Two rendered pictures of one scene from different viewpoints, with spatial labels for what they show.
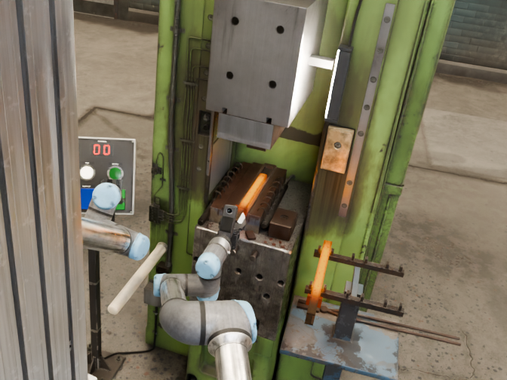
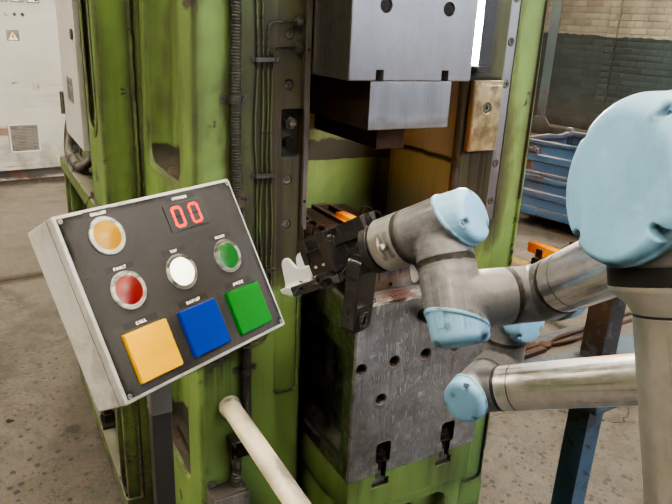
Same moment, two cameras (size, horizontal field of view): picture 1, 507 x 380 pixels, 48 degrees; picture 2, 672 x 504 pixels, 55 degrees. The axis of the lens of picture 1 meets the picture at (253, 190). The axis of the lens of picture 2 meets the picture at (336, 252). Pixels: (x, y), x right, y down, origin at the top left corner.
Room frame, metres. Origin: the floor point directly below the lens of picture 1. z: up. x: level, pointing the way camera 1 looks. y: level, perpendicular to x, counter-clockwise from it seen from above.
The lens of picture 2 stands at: (0.93, 1.07, 1.47)
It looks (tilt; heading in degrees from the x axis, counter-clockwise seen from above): 19 degrees down; 317
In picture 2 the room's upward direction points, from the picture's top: 3 degrees clockwise
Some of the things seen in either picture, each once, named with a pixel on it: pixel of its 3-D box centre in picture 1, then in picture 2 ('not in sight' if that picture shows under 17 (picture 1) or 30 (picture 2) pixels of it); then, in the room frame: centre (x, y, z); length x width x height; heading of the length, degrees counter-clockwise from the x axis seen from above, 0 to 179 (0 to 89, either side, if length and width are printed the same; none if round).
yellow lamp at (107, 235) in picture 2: not in sight; (107, 235); (1.81, 0.71, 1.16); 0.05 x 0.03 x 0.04; 77
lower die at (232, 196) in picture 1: (250, 192); (349, 241); (2.03, 0.01, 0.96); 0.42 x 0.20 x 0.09; 167
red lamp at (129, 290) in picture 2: not in sight; (128, 289); (1.77, 0.70, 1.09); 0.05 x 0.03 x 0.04; 77
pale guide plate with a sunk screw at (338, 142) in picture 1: (336, 149); (483, 116); (1.88, -0.28, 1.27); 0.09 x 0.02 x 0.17; 77
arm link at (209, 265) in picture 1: (210, 262); (509, 315); (1.50, 0.11, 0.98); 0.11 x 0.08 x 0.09; 167
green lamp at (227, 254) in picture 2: (115, 173); (227, 255); (1.81, 0.51, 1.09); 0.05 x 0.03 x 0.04; 77
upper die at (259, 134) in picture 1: (261, 111); (358, 93); (2.03, 0.01, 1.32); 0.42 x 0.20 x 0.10; 167
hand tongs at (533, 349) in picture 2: (377, 322); (593, 328); (1.61, -0.52, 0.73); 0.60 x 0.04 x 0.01; 81
